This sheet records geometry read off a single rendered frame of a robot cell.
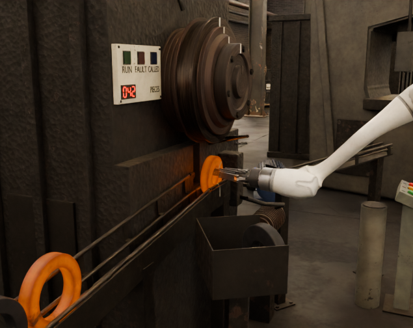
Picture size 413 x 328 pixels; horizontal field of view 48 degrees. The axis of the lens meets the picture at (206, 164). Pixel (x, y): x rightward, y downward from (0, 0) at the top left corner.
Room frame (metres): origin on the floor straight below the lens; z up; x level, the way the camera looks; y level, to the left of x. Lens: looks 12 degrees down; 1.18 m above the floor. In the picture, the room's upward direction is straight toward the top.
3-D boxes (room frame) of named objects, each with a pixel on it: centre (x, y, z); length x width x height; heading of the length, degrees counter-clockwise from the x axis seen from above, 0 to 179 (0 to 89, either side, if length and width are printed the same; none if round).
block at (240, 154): (2.04, -0.11, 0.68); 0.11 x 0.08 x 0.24; 65
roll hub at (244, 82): (1.78, -0.11, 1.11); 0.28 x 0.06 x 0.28; 155
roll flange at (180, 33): (1.85, 0.05, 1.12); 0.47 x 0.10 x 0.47; 155
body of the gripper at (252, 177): (1.75, -0.17, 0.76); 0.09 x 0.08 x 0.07; 66
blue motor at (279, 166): (4.04, -0.58, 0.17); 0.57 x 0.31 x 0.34; 175
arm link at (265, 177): (1.72, -0.23, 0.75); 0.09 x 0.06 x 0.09; 156
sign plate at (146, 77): (1.56, 0.22, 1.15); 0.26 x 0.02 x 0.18; 155
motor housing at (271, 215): (2.06, -0.28, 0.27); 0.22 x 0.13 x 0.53; 155
